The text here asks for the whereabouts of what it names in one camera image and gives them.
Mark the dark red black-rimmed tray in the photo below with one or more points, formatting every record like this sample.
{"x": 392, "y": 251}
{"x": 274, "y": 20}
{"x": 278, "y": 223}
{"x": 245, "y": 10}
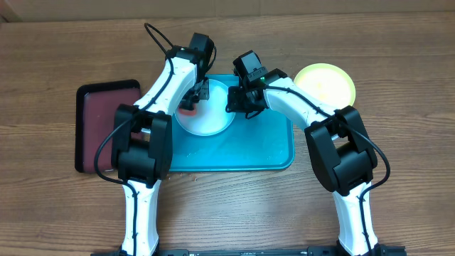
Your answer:
{"x": 96, "y": 105}

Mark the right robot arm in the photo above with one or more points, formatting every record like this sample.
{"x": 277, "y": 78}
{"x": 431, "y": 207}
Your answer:
{"x": 342, "y": 156}

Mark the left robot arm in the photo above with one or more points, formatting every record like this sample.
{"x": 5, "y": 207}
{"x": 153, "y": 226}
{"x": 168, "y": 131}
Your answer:
{"x": 142, "y": 144}

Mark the yellow-green plate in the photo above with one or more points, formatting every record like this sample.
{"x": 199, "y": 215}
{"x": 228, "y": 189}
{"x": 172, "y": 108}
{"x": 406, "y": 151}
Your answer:
{"x": 327, "y": 83}

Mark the teal plastic serving tray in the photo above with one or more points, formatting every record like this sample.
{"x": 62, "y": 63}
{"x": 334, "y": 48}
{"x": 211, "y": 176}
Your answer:
{"x": 265, "y": 142}

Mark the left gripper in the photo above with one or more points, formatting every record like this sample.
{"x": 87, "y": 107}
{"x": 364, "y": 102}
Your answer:
{"x": 204, "y": 94}

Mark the light blue plate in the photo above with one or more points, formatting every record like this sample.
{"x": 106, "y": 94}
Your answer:
{"x": 211, "y": 117}

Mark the green and red sponge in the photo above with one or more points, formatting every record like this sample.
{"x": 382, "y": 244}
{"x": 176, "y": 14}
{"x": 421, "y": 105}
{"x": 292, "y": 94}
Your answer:
{"x": 188, "y": 112}

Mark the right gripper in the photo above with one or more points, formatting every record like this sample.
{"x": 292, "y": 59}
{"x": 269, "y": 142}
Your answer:
{"x": 234, "y": 107}

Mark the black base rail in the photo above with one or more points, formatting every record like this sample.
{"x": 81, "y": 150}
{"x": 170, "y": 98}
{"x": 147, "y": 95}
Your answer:
{"x": 380, "y": 250}

